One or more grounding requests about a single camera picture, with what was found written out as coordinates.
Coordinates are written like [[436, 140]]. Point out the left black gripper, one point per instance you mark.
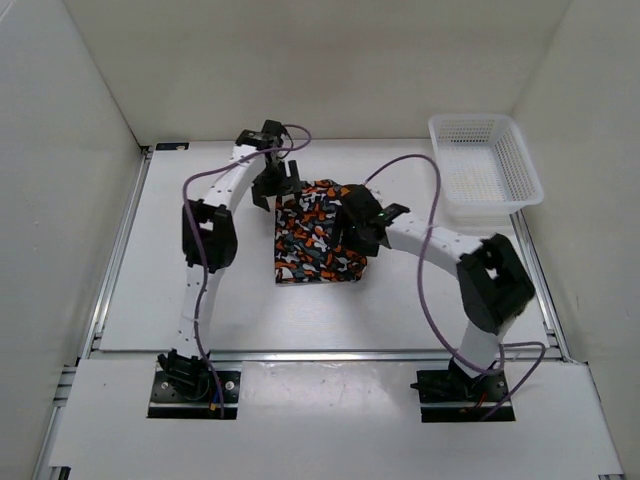
[[287, 185]]

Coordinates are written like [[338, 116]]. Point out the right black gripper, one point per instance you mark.
[[344, 220]]

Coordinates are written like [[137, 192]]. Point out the orange camouflage shorts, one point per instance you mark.
[[303, 253]]

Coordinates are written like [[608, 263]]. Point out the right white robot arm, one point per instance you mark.
[[494, 285]]

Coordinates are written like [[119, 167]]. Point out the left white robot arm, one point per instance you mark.
[[209, 244]]

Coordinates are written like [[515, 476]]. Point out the black label sticker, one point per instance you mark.
[[172, 146]]

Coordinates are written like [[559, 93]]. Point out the white perforated plastic basket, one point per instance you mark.
[[487, 172]]

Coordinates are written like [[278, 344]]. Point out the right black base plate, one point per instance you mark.
[[444, 399]]

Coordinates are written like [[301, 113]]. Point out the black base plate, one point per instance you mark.
[[444, 399], [170, 400]]

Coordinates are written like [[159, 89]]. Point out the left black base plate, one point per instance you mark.
[[170, 400]]

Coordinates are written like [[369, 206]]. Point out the aluminium rail front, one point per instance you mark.
[[525, 354]]

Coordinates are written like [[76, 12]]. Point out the aluminium rail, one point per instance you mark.
[[525, 354], [94, 325]]

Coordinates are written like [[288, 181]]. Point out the aluminium rail left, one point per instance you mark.
[[94, 325]]

